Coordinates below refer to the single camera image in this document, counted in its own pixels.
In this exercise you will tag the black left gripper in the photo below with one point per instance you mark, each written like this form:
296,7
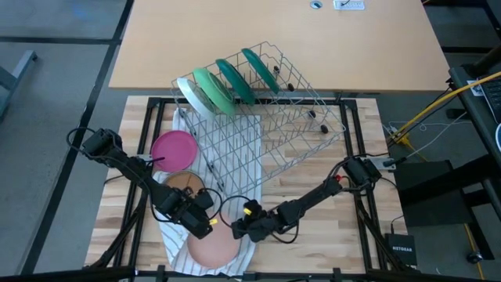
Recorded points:
184,207

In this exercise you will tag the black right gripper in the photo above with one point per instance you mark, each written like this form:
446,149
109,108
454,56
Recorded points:
262,225

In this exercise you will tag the salmon pink plate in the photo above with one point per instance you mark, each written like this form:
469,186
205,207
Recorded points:
215,250

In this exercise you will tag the brown plate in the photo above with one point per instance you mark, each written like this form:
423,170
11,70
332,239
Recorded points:
184,181

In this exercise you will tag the magenta plate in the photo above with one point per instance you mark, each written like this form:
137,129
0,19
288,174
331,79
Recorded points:
174,150

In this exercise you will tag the white plate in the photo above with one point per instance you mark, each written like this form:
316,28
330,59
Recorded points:
192,96

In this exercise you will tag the light green plate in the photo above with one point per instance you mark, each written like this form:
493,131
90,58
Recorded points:
213,90

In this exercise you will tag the dark green plate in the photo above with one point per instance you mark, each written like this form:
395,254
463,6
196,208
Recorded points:
235,80
260,70

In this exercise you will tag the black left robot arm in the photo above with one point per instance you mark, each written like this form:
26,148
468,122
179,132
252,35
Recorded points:
133,172

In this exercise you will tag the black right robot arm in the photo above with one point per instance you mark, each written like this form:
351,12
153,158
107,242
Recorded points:
313,196

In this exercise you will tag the white red-striped towel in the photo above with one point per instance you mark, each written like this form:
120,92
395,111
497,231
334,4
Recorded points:
242,156

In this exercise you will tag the black desk base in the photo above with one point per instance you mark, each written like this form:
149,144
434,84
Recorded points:
426,188

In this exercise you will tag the light wood desk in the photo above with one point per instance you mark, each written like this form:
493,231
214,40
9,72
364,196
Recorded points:
352,47

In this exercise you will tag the black caster wheel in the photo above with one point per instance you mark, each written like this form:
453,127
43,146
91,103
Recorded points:
474,257

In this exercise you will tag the grey desk grommet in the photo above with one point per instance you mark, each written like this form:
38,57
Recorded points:
316,4

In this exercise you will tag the grey metal bench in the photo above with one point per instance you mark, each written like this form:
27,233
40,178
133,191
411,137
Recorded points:
19,66

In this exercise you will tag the white power strip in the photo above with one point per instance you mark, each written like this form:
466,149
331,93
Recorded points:
349,4

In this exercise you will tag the black side desk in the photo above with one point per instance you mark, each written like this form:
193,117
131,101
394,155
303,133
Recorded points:
469,117

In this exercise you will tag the black keyboard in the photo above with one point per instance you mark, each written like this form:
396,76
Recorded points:
494,96

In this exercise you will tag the dark brown pole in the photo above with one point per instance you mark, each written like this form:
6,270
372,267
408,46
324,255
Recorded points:
487,59

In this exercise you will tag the black aluminium frame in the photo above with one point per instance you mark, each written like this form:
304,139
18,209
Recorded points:
344,117

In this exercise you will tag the black Netgear switch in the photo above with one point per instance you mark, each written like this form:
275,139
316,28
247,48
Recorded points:
401,250

